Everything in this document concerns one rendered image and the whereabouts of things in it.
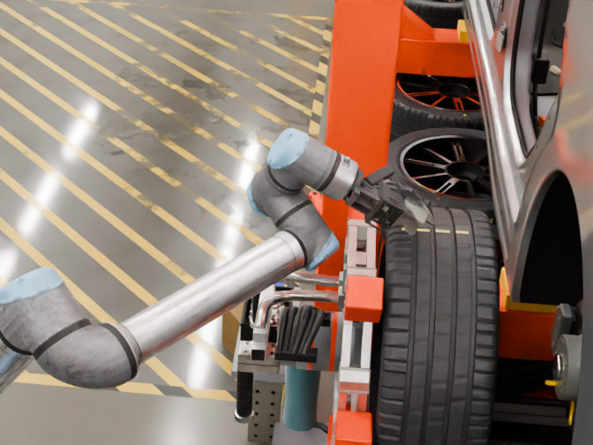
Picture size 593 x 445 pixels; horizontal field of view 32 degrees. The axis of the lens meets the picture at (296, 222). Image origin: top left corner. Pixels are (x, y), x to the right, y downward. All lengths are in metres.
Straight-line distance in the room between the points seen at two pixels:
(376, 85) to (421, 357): 0.74
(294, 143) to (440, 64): 2.61
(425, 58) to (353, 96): 2.08
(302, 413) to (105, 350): 0.94
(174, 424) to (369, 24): 1.58
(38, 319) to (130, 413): 1.67
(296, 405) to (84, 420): 1.02
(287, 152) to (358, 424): 0.58
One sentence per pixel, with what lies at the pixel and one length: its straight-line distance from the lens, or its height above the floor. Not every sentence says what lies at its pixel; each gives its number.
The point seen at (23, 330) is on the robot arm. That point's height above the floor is 1.22.
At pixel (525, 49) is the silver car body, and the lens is 3.48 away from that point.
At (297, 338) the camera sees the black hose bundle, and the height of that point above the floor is 1.01.
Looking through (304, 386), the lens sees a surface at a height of 0.64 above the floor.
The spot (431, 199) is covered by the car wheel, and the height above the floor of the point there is 0.50.
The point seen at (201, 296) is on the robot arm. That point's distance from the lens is 2.00.
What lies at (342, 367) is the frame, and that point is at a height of 0.98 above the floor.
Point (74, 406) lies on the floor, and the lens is 3.59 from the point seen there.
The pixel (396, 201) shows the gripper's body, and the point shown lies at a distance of 2.15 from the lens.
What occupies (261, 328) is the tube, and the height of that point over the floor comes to 1.01.
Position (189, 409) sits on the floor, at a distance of 3.54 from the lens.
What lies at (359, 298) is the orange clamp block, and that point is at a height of 1.14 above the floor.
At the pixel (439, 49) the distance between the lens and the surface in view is 4.63.
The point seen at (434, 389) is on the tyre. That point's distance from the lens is 2.16.
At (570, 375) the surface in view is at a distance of 2.44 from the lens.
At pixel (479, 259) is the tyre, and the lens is 2.23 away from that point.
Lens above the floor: 2.38
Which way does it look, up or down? 32 degrees down
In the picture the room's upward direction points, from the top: 3 degrees clockwise
